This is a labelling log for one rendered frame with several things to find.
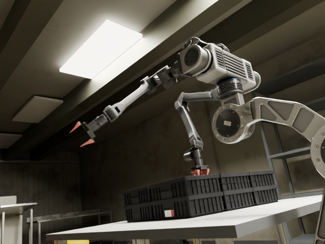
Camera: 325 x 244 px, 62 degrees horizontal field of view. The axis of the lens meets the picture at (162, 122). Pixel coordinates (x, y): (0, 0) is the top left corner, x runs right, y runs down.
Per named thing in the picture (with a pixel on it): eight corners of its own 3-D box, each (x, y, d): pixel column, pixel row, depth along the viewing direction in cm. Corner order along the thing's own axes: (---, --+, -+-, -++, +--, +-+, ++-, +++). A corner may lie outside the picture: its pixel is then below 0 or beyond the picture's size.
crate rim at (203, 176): (221, 177, 172) (220, 173, 172) (184, 180, 154) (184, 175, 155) (181, 186, 202) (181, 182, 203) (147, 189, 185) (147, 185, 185)
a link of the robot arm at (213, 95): (177, 90, 209) (186, 95, 215) (172, 107, 207) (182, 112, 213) (223, 85, 174) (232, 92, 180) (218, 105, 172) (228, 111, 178)
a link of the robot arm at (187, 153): (194, 138, 179) (202, 142, 185) (181, 143, 187) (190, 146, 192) (194, 156, 174) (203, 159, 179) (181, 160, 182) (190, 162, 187)
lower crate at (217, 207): (227, 211, 166) (223, 191, 169) (190, 218, 148) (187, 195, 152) (185, 214, 196) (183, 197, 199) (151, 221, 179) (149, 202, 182)
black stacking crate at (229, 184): (253, 189, 186) (249, 172, 190) (224, 192, 169) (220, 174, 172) (212, 195, 216) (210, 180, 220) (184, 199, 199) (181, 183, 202)
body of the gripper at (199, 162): (190, 170, 176) (188, 159, 178) (202, 170, 182) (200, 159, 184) (197, 168, 171) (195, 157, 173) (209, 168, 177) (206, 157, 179)
